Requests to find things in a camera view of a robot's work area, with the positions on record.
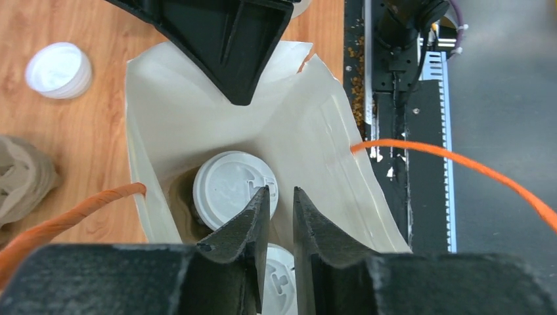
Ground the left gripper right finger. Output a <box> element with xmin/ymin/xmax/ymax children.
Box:
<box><xmin>293</xmin><ymin>187</ymin><xmax>556</xmax><ymax>314</ymax></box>

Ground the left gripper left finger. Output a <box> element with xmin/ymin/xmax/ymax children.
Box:
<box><xmin>1</xmin><ymin>186</ymin><xmax>270</xmax><ymax>314</ymax></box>

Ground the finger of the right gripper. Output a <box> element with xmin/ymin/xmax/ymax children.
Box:
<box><xmin>109</xmin><ymin>0</ymin><xmax>295</xmax><ymax>106</ymax></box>

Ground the single cardboard carrier tray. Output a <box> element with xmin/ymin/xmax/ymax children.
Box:
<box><xmin>167</xmin><ymin>167</ymin><xmax>213</xmax><ymax>243</ymax></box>

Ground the white plastic cup lid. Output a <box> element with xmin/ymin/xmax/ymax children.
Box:
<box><xmin>192</xmin><ymin>151</ymin><xmax>279</xmax><ymax>231</ymax></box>

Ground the white paper bakery bag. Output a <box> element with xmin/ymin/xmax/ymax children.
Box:
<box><xmin>0</xmin><ymin>39</ymin><xmax>557</xmax><ymax>288</ymax></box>

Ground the stack of white lids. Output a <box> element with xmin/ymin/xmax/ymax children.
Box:
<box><xmin>25</xmin><ymin>42</ymin><xmax>93</xmax><ymax>99</ymax></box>

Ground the cardboard cup carrier tray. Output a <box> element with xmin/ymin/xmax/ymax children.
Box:
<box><xmin>1</xmin><ymin>135</ymin><xmax>61</xmax><ymax>226</ymax></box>

